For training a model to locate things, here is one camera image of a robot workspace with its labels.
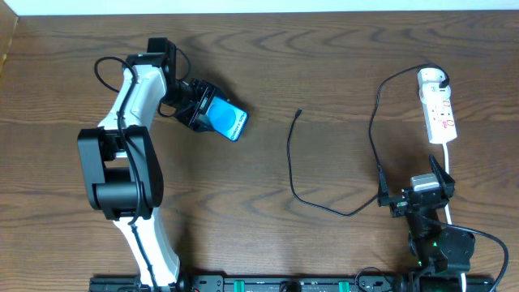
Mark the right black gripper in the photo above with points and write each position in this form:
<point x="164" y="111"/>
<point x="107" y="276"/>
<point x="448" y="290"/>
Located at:
<point x="416" y="195"/>

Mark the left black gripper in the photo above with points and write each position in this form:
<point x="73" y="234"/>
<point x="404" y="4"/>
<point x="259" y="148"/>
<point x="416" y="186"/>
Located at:
<point x="199" y="108"/>

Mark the blue Galaxy smartphone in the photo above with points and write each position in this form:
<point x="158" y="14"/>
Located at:
<point x="226" y="119"/>

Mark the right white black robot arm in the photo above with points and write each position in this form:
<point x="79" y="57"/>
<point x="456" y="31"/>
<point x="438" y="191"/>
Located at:
<point x="443" y="252"/>

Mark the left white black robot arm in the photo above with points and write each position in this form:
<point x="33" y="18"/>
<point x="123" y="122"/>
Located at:
<point x="121" y="171"/>

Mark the white charger adapter plug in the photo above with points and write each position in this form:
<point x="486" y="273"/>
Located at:
<point x="433" y="85"/>

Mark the white power strip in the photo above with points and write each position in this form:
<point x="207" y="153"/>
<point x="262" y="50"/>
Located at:
<point x="440" y="123"/>

